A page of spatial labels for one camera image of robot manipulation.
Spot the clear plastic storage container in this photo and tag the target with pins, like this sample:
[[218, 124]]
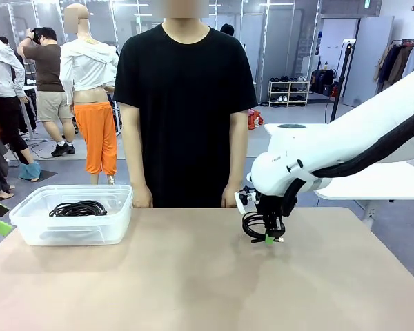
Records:
[[72, 227]]

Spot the person in black T-shirt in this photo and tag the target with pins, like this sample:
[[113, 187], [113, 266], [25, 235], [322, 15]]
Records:
[[183, 103]]

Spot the mannequin with grey top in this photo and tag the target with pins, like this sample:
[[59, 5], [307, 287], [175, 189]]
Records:
[[3, 69]]

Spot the person with black hair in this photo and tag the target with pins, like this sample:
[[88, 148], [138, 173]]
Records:
[[227, 29]]

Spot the wooden shoe rack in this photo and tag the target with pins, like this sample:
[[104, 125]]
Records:
[[290, 93]]

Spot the black camera pole stand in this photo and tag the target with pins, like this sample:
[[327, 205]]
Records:
[[341, 76]]

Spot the large white side table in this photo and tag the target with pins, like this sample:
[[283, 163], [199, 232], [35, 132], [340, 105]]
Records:
[[365, 182]]

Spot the person's right forearm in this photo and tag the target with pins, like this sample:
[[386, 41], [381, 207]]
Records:
[[136, 165]]

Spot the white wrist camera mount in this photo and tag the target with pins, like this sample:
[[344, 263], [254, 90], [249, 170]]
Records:
[[242, 203]]

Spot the black bags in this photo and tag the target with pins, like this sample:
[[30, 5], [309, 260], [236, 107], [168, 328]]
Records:
[[322, 82]]

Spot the person's left hand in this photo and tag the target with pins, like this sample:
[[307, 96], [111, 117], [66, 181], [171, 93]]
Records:
[[229, 197]]

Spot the clothes rack with coats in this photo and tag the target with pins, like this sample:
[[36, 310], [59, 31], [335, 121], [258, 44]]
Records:
[[396, 62]]

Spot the person's right hand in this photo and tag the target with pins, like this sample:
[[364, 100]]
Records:
[[143, 198]]

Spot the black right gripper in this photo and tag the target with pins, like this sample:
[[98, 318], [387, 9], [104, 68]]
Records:
[[270, 210]]

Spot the person's left forearm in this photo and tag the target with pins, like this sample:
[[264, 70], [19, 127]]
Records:
[[235, 165]]

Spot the person in brown T-shirt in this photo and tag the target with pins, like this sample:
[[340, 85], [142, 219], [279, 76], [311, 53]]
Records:
[[48, 69]]

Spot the mannequin with orange trousers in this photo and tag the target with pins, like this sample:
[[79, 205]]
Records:
[[96, 138]]

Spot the grey partition panel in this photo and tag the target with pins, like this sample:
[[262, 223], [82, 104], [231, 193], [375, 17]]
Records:
[[369, 62]]

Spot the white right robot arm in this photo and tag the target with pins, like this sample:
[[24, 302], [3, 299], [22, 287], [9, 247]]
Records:
[[331, 148]]

